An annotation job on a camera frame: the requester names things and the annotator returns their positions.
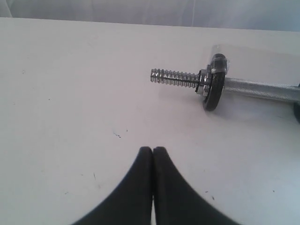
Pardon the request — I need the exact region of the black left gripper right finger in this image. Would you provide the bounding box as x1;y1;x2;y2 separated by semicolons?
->
152;147;237;225

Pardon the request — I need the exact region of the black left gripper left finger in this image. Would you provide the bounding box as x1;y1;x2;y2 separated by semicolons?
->
74;147;153;225

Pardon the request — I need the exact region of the chrome dumbbell bar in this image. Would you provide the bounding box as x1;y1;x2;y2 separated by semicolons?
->
150;68;300;103

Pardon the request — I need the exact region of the black weight plate end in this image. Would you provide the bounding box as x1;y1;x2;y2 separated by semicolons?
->
203;53;228;112
293;103;300;123

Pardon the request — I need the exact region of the chrome collar nut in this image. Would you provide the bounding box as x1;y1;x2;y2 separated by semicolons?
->
195;69;211;97

